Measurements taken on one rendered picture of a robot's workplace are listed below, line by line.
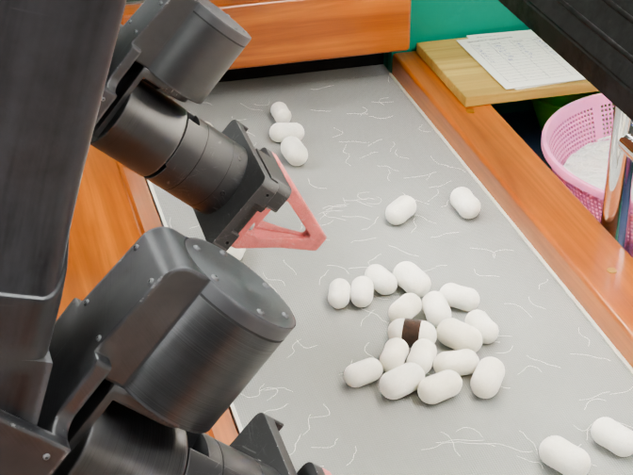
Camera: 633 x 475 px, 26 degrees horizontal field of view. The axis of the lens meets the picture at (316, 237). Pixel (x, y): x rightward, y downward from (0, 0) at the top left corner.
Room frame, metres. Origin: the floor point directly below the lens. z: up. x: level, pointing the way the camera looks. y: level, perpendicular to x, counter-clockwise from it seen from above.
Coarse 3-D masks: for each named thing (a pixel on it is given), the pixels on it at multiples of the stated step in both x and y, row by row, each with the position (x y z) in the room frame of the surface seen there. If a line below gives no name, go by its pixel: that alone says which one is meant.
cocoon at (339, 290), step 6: (336, 282) 0.93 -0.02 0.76; (342, 282) 0.93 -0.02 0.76; (348, 282) 0.94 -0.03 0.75; (330, 288) 0.93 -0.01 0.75; (336, 288) 0.92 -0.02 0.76; (342, 288) 0.92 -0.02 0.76; (348, 288) 0.93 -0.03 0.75; (330, 294) 0.92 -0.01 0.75; (336, 294) 0.92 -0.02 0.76; (342, 294) 0.92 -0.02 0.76; (348, 294) 0.92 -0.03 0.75; (330, 300) 0.92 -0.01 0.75; (336, 300) 0.91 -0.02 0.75; (342, 300) 0.92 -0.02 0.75; (348, 300) 0.92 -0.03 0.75; (336, 306) 0.91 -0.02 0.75; (342, 306) 0.92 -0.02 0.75
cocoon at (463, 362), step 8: (448, 352) 0.83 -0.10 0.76; (456, 352) 0.83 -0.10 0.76; (464, 352) 0.83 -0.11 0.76; (472, 352) 0.83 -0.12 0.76; (440, 360) 0.83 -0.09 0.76; (448, 360) 0.82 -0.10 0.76; (456, 360) 0.82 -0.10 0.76; (464, 360) 0.83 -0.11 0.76; (472, 360) 0.83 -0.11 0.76; (440, 368) 0.82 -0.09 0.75; (448, 368) 0.82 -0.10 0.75; (456, 368) 0.82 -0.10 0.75; (464, 368) 0.82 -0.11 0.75; (472, 368) 0.82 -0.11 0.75
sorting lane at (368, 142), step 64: (256, 128) 1.25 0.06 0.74; (320, 128) 1.25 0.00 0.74; (384, 128) 1.25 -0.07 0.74; (320, 192) 1.12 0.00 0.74; (384, 192) 1.12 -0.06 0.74; (448, 192) 1.12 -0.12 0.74; (256, 256) 1.00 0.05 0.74; (320, 256) 1.00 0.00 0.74; (384, 256) 1.00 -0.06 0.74; (448, 256) 1.00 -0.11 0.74; (512, 256) 1.00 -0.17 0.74; (320, 320) 0.90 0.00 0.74; (384, 320) 0.90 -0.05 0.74; (512, 320) 0.90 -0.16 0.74; (576, 320) 0.90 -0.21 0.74; (256, 384) 0.82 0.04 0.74; (320, 384) 0.82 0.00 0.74; (512, 384) 0.82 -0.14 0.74; (576, 384) 0.82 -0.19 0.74; (320, 448) 0.74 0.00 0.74; (384, 448) 0.74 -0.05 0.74; (448, 448) 0.74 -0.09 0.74; (512, 448) 0.74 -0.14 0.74
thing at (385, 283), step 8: (376, 264) 0.96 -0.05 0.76; (368, 272) 0.95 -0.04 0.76; (376, 272) 0.95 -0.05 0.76; (384, 272) 0.94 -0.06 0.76; (376, 280) 0.94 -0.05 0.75; (384, 280) 0.94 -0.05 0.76; (392, 280) 0.94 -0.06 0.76; (376, 288) 0.94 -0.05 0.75; (384, 288) 0.93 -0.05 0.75; (392, 288) 0.93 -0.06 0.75
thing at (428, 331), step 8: (400, 320) 0.87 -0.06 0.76; (424, 320) 0.87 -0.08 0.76; (392, 328) 0.87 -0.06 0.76; (400, 328) 0.86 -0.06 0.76; (424, 328) 0.86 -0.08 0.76; (432, 328) 0.87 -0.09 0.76; (392, 336) 0.86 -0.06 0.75; (400, 336) 0.86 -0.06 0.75; (424, 336) 0.86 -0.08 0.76; (432, 336) 0.86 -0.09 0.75
